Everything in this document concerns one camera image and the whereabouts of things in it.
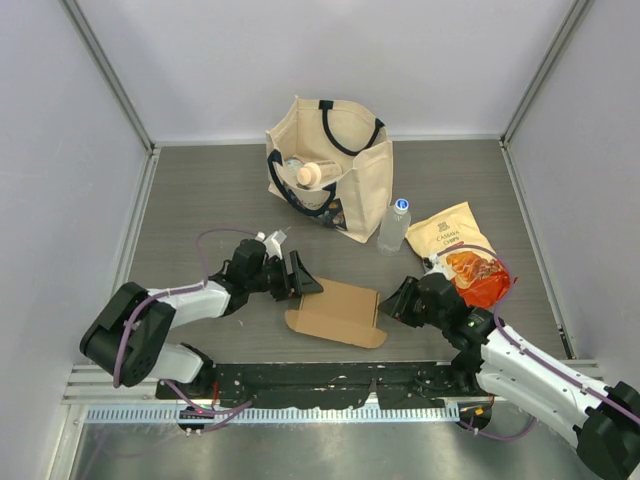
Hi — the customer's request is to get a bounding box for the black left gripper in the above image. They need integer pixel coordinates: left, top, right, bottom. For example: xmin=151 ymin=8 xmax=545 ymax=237
xmin=246 ymin=251 xmax=322 ymax=301

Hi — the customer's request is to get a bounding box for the brown cardboard box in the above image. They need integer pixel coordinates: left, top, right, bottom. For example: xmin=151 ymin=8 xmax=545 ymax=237
xmin=285 ymin=278 xmax=387 ymax=349

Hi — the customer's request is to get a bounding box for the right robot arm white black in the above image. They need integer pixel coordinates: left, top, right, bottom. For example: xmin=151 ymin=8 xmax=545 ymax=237
xmin=379 ymin=273 xmax=639 ymax=479

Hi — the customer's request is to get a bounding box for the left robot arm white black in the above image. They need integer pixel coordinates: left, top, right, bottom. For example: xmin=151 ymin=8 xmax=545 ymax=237
xmin=79 ymin=231 xmax=323 ymax=399

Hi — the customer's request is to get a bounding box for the clear plastic water bottle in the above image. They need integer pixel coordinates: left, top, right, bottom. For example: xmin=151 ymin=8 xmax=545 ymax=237
xmin=376 ymin=198 xmax=411 ymax=255

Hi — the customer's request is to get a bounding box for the cassava chips snack bag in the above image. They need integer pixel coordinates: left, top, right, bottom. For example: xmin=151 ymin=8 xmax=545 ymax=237
xmin=406 ymin=202 xmax=512 ymax=309

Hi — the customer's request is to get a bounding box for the peach capped bottle in bag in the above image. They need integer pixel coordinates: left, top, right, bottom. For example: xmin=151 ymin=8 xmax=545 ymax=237
xmin=296 ymin=161 xmax=342 ymax=188

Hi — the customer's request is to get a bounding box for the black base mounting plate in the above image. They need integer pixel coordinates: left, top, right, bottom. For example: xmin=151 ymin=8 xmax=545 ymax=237
xmin=175 ymin=361 xmax=492 ymax=410

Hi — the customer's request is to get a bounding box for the white item in bag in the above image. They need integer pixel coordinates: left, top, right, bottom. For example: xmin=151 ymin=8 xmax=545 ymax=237
xmin=286 ymin=158 xmax=304 ymax=169

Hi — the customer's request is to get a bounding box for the beige canvas tote bag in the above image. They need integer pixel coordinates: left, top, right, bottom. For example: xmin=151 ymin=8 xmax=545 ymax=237
xmin=266 ymin=98 xmax=394 ymax=243

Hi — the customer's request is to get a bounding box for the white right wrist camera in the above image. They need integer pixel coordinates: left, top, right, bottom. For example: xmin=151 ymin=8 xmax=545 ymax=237
xmin=422 ymin=253 xmax=450 ymax=279

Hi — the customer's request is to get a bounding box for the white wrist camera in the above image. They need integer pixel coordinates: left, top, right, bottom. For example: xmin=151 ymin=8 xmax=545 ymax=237
xmin=422 ymin=253 xmax=450 ymax=279
xmin=255 ymin=230 xmax=287 ymax=260

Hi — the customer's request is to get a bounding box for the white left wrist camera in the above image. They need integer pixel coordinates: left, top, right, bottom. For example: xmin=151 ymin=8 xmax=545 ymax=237
xmin=255 ymin=230 xmax=287 ymax=260

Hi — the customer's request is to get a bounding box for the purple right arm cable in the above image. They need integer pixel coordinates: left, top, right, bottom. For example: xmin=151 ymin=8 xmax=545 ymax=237
xmin=434 ymin=243 xmax=640 ymax=426

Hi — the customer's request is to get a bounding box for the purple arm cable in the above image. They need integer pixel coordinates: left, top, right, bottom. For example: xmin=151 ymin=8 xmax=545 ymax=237
xmin=112 ymin=228 xmax=261 ymax=389
xmin=434 ymin=243 xmax=640 ymax=426

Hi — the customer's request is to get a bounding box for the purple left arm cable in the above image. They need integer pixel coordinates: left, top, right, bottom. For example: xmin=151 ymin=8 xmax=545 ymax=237
xmin=112 ymin=228 xmax=261 ymax=389

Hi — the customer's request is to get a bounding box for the white slotted cable duct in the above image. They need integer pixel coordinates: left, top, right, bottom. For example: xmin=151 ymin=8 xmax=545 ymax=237
xmin=84 ymin=403 xmax=460 ymax=425

